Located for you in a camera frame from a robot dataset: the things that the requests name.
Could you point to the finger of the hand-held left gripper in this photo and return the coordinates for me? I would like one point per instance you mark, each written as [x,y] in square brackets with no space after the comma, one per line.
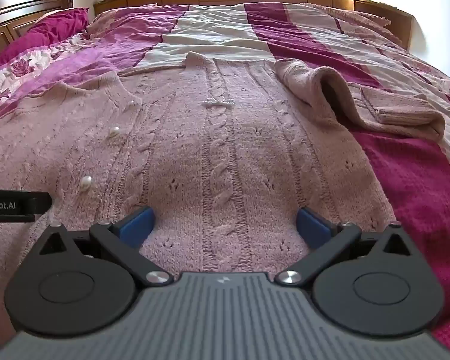
[11,206]

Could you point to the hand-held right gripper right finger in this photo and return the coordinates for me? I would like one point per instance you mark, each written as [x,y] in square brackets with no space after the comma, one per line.
[315,228]

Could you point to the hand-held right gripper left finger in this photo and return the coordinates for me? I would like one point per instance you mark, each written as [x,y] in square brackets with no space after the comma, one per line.
[137,228]

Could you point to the pink knitted cardigan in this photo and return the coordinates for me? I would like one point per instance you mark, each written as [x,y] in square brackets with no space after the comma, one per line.
[210,150]

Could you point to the magenta pillow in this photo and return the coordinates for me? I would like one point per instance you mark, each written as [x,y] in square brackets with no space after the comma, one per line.
[52,26]

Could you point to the wooden headboard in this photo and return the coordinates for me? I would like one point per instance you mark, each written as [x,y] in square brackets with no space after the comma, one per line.
[18,11]

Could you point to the striped towel blanket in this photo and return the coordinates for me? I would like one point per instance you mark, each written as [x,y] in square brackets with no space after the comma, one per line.
[217,30]

